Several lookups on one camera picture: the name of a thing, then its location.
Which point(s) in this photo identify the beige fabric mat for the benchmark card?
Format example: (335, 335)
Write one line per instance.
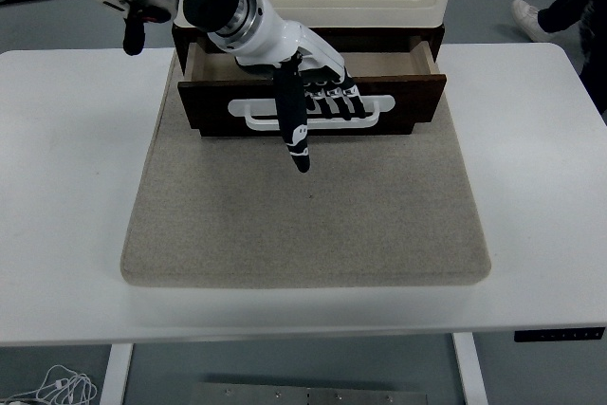
(303, 220)

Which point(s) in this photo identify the dark wooden drawer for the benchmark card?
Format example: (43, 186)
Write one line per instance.
(417, 99)

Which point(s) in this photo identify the white table leg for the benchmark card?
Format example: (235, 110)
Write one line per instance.
(469, 372)
(116, 376)

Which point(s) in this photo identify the person's white shoe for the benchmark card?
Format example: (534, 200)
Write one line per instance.
(528, 18)

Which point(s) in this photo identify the grey metal plate with screws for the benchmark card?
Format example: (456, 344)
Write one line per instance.
(308, 395)

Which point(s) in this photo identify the dark wooden drawer casing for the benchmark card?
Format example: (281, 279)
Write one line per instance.
(379, 34)

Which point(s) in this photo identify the black table control panel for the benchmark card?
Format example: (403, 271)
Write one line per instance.
(559, 335)

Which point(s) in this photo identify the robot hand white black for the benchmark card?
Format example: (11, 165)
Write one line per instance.
(284, 42)

